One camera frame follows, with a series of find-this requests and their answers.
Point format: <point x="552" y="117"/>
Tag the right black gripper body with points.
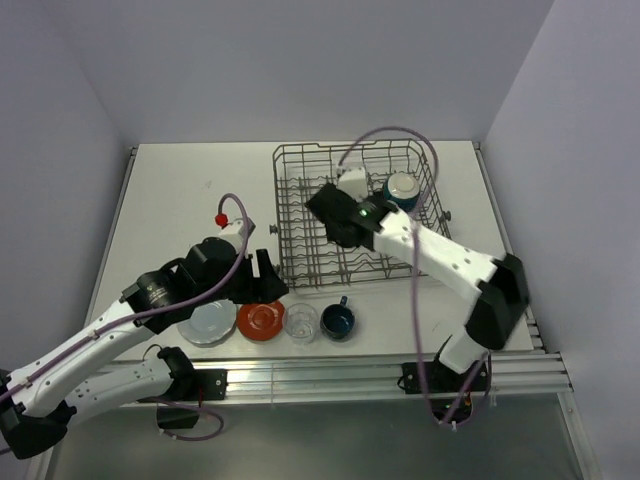
<point x="336" y="237"/>

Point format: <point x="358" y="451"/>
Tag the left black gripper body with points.
<point x="244" y="277"/>

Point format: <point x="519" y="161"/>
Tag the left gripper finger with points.
<point x="263" y="292"/>
<point x="266" y="270"/>

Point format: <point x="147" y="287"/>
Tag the clear faceted glass tumbler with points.
<point x="301" y="323"/>

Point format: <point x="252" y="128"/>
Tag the cream bowl with dark exterior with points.
<point x="402" y="189"/>

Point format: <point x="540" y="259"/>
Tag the pale blue scalloped plate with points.
<point x="209" y="324"/>

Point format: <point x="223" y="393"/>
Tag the dark blue mug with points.
<point x="337" y="321"/>

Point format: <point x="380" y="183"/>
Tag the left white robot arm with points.
<point x="43" y="400"/>

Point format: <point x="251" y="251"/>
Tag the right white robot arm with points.
<point x="496" y="288"/>

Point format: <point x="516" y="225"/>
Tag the orange-red saucer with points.
<point x="260" y="322"/>

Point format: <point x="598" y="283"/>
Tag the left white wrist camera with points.
<point x="233" y="231"/>

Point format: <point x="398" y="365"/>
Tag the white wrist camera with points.
<point x="354" y="182"/>
<point x="233" y="231"/>

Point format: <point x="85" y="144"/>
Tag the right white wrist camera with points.
<point x="354" y="182"/>

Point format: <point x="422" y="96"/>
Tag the grey wire dish rack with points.
<point x="318" y="248"/>

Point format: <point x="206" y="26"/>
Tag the left black base bracket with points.
<point x="181" y="412"/>

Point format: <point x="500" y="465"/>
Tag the aluminium mounting rail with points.
<point x="283" y="372"/>

